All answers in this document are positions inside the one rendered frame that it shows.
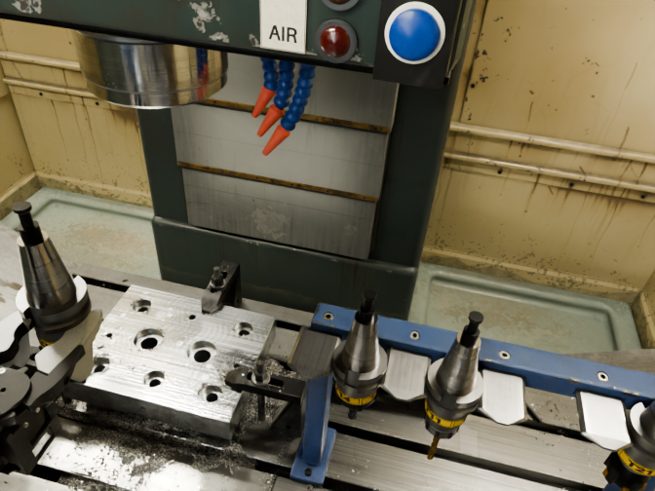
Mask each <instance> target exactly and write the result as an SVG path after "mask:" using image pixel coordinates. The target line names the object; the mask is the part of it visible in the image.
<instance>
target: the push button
mask: <svg viewBox="0 0 655 491"><path fill-rule="evenodd" d="M439 39H440V28H439V25H438V22H437V20H436V19H435V18H434V16H433V15H432V14H430V13H429V12H427V11H426V10H423V9H419V8H412V9H407V10H405V11H403V12H401V13H400V14H398V15H397V16H396V17H395V19H394V20H393V22H392V24H391V27H390V30H389V42H390V45H391V48H392V49H393V51H394V52H395V54H396V55H397V56H399V57H401V58H402V59H405V60H409V61H418V60H421V59H424V58H426V57H428V56H429V55H430V54H431V53H432V52H433V51H434V50H435V48H436V47H437V45H438V43H439Z"/></svg>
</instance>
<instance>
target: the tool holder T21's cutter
mask: <svg viewBox="0 0 655 491"><path fill-rule="evenodd" d="M604 464H605V465H606V469H605V470H604V471H603V472H602V474H603V476H604V478H605V479H606V481H607V482H608V483H609V485H611V484H614V483H615V484H616V485H618V486H619V487H621V488H622V489H621V490H620V491H638V490H640V491H642V490H643V489H644V488H645V487H646V483H647V482H648V481H649V480H650V478H651V477H652V476H646V475H640V474H636V473H633V472H630V471H629V470H628V469H626V468H625V467H624V465H623V464H622V463H621V461H620V458H619V456H618V454H617V451H615V452H613V451H612V452H611V453H610V454H609V456H608V457H607V459H606V460H605V461H604Z"/></svg>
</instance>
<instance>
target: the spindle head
mask: <svg viewBox="0 0 655 491"><path fill-rule="evenodd" d="M472 3H473V0H460V2H459V7H458V12H457V17H456V22H455V26H454V31H453V36H452V41H451V46H450V51H449V56H448V61H447V66H446V71H445V75H444V80H443V84H444V85H448V83H449V79H450V73H451V70H452V69H453V67H454V66H455V64H456V63H457V61H458V60H459V58H461V53H462V49H463V44H464V39H465V35H466V30H467V25H468V21H469V16H470V12H471V8H472ZM380 7H381V0H358V2H357V3H356V4H355V5H354V6H353V7H352V8H350V9H348V10H345V11H336V10H333V9H331V8H330V7H328V6H327V5H326V4H325V3H324V2H323V1H322V0H307V19H306V46H305V54H301V53H294V52H287V51H280V50H273V49H266V48H260V0H0V19H9V20H16V21H22V22H29V23H36V24H42V25H48V26H55V27H62V28H68V29H75V30H82V31H88V32H94V33H101V34H107V35H114V36H121V37H128V38H134V39H140V40H147V41H153V42H160V43H167V44H173V45H179V46H186V47H192V48H199V49H206V50H213V51H219V52H225V53H232V54H238V55H245V56H252V57H264V58H271V59H277V60H283V61H290V62H297V63H303V64H310V65H317V66H322V67H329V68H336V69H343V70H349V71H356V72H363V73H368V74H373V65H374V58H375V49H376V40H377V32H378V23H379V15H380ZM327 19H343V20H345V21H347V22H348V23H350V24H351V26H352V27H353V28H354V30H355V32H356V35H357V40H358V44H357V48H356V51H355V52H354V54H353V55H352V56H351V57H350V58H349V59H348V60H346V61H344V62H340V63H333V62H330V61H327V60H325V59H324V58H323V57H322V56H321V55H320V54H319V53H318V51H317V48H316V45H315V34H316V31H317V29H318V28H319V26H320V25H321V24H322V23H323V22H324V21H325V20H327Z"/></svg>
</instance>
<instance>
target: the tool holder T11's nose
mask: <svg viewBox="0 0 655 491"><path fill-rule="evenodd" d="M424 419H425V428H426V430H428V432H429V433H430V434H432V435H433V436H434V437H436V438H442V439H446V438H448V439H450V438H452V437H453V436H454V435H455V434H456V432H458V430H459V428H460V426H459V427H456V428H445V427H442V426H439V425H437V424H436V423H434V422H433V421H432V420H431V419H430V418H429V416H428V415H427V413H425V416H424Z"/></svg>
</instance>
